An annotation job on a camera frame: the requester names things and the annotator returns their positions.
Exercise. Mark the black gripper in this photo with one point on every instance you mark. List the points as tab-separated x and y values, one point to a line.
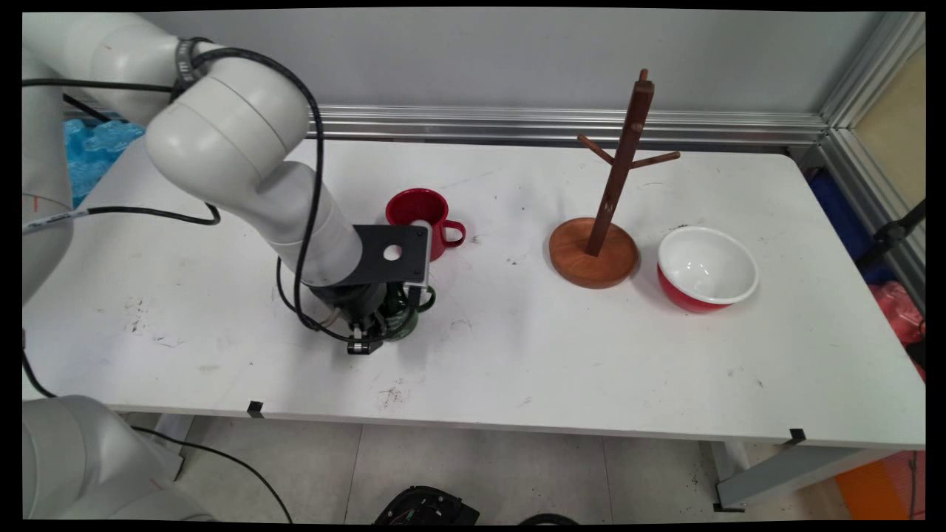
351	303

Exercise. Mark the green ceramic mug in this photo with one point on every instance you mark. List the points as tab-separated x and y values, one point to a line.
406	329

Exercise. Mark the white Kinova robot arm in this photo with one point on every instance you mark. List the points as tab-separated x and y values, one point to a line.
222	133

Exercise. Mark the red ceramic mug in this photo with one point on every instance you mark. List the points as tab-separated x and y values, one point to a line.
437	244

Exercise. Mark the black tape strip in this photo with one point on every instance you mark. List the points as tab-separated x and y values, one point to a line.
797	437
255	409

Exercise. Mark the brown wooden mug tree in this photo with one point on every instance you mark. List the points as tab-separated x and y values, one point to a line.
591	258

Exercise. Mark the grey metal table leg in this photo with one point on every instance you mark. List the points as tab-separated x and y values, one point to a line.
783	473
174	443

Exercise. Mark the red bowl with white inside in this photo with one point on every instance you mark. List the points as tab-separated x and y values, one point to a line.
702	266

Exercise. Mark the blue bubble wrap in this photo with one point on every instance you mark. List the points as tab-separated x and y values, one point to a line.
96	155

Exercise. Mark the black tripod stand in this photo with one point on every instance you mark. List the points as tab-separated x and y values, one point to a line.
890	235

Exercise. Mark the long aluminium frame rail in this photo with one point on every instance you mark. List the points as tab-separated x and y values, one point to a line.
517	124

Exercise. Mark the aluminium side frame rail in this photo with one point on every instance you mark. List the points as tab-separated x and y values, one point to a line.
850	166

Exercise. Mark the slanted aluminium corner post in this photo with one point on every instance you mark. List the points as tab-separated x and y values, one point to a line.
872	70

